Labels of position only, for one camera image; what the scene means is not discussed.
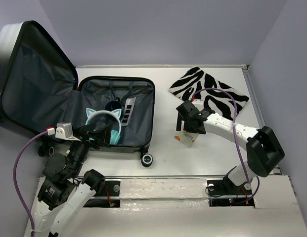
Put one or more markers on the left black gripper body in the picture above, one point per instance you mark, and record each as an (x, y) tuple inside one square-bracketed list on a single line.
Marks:
[(80, 149)]

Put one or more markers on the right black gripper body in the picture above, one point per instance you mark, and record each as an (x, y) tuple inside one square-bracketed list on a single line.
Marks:
[(189, 127)]

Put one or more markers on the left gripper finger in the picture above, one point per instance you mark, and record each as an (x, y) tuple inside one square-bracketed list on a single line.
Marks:
[(98, 132), (97, 144)]

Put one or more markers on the teal cat ear headphones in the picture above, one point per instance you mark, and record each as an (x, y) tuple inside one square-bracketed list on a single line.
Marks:
[(105, 117)]

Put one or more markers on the white card with orange dot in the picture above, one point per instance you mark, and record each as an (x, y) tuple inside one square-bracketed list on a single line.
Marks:
[(186, 138)]

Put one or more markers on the dark blue mug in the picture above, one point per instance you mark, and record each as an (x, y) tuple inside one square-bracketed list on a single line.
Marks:
[(115, 106)]

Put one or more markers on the zebra print fluffy pouch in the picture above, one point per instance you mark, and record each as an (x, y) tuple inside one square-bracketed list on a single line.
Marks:
[(220, 97)]

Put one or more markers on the small black kids suitcase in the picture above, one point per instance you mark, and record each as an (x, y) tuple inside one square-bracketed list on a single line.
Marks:
[(39, 87)]

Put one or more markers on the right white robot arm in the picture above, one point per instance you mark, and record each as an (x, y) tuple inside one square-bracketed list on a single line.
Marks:
[(262, 147)]

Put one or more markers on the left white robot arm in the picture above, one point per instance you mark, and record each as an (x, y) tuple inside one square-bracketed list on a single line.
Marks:
[(60, 198)]

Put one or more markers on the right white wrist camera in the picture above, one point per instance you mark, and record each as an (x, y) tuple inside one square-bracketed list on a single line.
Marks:
[(198, 103)]

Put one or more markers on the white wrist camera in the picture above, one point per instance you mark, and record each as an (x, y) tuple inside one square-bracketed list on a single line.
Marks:
[(64, 131), (198, 103)]

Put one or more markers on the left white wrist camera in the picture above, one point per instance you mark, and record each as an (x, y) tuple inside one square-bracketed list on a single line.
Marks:
[(64, 131)]

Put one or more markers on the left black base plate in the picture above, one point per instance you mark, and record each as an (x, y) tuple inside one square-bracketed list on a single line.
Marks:
[(108, 197)]

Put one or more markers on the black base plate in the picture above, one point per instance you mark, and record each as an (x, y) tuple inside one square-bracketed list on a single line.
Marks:
[(220, 196), (108, 197)]

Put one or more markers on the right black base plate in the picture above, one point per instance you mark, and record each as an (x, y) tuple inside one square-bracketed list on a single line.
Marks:
[(220, 196)]

